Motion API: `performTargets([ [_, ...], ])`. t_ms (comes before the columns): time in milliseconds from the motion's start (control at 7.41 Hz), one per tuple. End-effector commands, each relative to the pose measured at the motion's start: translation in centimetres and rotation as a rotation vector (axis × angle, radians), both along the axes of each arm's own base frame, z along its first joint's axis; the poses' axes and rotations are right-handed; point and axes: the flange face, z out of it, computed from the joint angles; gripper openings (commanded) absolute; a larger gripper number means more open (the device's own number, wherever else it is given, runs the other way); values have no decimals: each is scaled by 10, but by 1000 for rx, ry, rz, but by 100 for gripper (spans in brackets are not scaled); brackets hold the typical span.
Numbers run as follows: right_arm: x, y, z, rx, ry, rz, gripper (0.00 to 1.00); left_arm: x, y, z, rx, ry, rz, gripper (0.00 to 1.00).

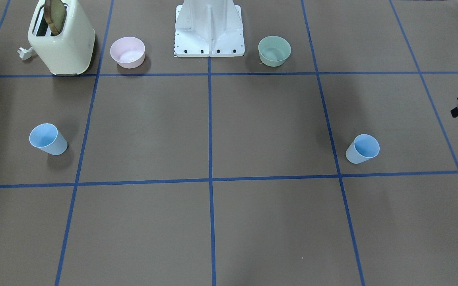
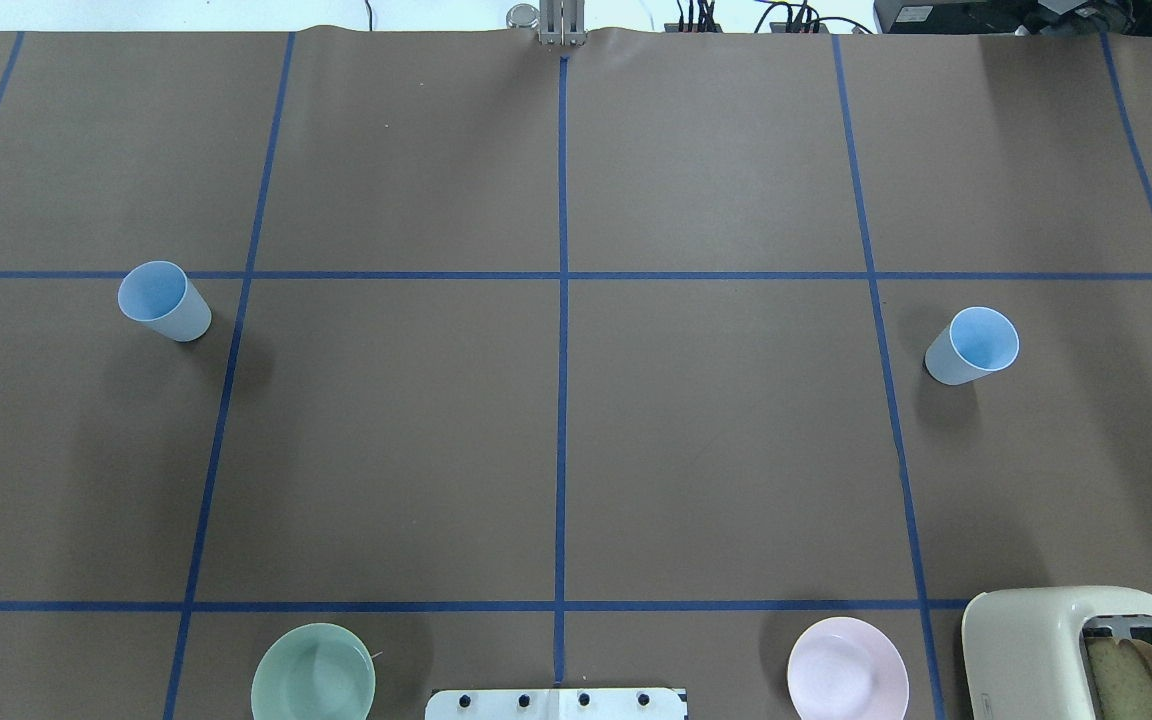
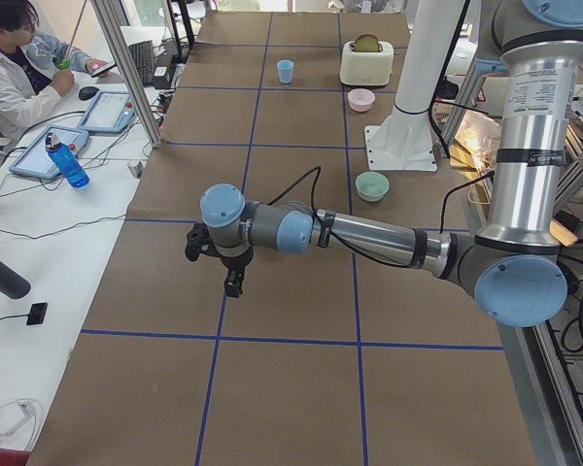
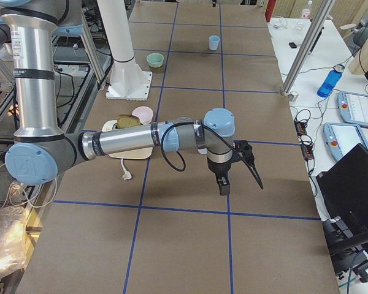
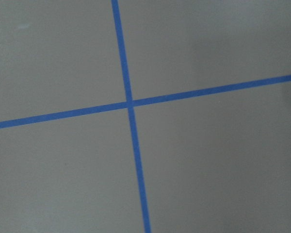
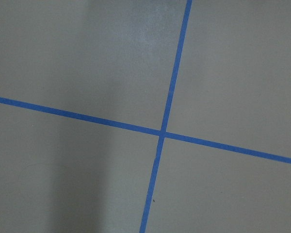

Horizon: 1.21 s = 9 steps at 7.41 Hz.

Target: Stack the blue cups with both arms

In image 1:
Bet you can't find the light blue cup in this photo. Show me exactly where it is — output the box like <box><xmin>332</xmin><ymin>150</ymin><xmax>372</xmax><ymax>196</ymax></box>
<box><xmin>345</xmin><ymin>134</ymin><xmax>380</xmax><ymax>164</ymax></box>
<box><xmin>29</xmin><ymin>123</ymin><xmax>68</xmax><ymax>156</ymax></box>

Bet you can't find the green plastic bowl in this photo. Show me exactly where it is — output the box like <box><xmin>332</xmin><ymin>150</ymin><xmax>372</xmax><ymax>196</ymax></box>
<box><xmin>258</xmin><ymin>35</ymin><xmax>291</xmax><ymax>67</ymax></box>

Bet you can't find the pink plastic bowl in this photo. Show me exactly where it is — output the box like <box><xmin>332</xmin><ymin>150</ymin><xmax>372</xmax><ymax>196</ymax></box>
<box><xmin>110</xmin><ymin>37</ymin><xmax>146</xmax><ymax>69</ymax></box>

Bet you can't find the cream toaster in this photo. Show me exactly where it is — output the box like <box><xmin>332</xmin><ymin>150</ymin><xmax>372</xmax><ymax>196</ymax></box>
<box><xmin>27</xmin><ymin>0</ymin><xmax>96</xmax><ymax>76</ymax></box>

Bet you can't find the toast slice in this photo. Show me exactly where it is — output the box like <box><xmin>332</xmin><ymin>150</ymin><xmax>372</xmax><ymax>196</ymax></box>
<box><xmin>43</xmin><ymin>0</ymin><xmax>66</xmax><ymax>36</ymax></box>

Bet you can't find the white toaster plug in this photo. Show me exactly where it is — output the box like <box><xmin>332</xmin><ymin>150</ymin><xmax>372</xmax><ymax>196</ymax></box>
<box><xmin>17</xmin><ymin>47</ymin><xmax>35</xmax><ymax>60</ymax></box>

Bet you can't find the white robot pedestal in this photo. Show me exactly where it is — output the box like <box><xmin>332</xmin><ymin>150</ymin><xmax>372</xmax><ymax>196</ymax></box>
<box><xmin>173</xmin><ymin>0</ymin><xmax>245</xmax><ymax>58</ymax></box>

